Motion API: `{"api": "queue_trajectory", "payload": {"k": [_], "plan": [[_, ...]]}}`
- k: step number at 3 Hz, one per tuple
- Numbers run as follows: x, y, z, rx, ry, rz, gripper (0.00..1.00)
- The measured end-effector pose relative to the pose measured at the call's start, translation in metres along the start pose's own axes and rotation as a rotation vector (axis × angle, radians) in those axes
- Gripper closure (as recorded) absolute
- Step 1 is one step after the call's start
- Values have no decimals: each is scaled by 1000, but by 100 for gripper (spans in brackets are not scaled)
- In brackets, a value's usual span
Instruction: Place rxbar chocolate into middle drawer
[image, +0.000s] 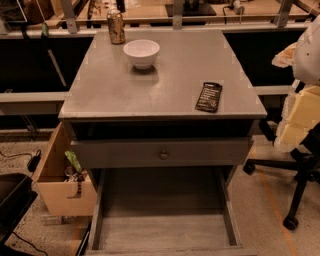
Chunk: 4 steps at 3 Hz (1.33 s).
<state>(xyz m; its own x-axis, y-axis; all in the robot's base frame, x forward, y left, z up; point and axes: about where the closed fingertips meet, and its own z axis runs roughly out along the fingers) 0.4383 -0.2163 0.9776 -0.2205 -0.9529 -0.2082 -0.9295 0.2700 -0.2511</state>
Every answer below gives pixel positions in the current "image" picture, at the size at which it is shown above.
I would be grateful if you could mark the round metal drawer knob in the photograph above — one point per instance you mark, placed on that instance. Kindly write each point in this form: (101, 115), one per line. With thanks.
(163, 155)

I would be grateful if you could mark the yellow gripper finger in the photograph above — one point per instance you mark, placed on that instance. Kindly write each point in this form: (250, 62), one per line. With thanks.
(285, 58)
(300, 114)

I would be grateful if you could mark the black rxbar chocolate wrapper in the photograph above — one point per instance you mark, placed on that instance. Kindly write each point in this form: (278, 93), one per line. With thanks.
(209, 97)

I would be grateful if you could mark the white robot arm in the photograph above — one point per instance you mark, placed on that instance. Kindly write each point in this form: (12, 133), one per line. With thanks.
(306, 67)

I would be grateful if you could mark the closed grey top drawer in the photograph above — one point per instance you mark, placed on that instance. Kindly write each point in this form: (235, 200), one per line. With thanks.
(127, 153)

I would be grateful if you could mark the grey metal rail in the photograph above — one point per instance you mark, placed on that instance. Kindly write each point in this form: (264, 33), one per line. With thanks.
(31, 103)

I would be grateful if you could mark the white ceramic bowl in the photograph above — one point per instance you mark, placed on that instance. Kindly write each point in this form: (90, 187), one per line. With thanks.
(142, 53)

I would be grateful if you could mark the black power adapter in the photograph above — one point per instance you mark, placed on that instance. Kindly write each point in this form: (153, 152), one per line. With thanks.
(33, 163)

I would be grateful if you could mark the open grey middle drawer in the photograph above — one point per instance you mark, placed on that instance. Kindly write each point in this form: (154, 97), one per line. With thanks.
(164, 212)

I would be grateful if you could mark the grey wooden drawer cabinet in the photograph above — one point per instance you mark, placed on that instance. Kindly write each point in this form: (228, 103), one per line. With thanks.
(112, 100)

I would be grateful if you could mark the light wooden box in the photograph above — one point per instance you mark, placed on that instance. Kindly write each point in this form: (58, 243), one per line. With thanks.
(62, 196)

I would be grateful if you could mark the green packet in box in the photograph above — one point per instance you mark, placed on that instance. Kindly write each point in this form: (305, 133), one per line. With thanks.
(71, 156)

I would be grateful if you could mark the black bin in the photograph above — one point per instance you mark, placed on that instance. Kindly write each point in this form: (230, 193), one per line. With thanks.
(16, 196)

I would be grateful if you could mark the gold soda can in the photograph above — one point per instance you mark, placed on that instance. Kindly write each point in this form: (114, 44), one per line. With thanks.
(115, 26)

